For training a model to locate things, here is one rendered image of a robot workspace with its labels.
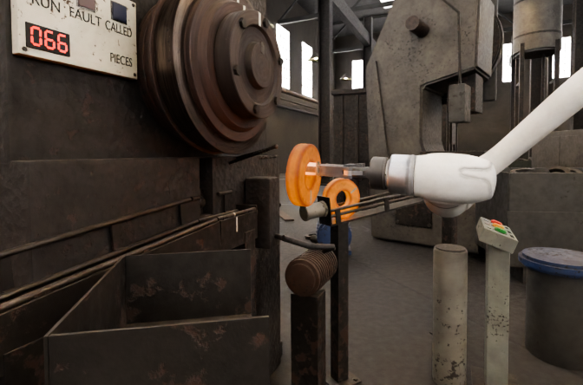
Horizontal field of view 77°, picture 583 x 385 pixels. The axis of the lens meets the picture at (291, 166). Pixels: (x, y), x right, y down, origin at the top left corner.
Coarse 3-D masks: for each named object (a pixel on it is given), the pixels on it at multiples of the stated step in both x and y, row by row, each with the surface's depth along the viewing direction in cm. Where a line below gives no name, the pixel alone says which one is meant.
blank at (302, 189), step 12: (300, 144) 89; (300, 156) 85; (312, 156) 91; (288, 168) 84; (300, 168) 84; (288, 180) 84; (300, 180) 85; (312, 180) 93; (288, 192) 86; (300, 192) 85; (312, 192) 92; (300, 204) 88
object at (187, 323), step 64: (128, 256) 58; (192, 256) 60; (64, 320) 36; (128, 320) 59; (192, 320) 60; (256, 320) 36; (64, 384) 33; (128, 384) 34; (192, 384) 35; (256, 384) 36
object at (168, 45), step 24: (168, 0) 86; (192, 0) 85; (168, 24) 82; (168, 48) 81; (168, 72) 82; (168, 96) 85; (192, 96) 85; (192, 120) 85; (216, 144) 94; (240, 144) 105
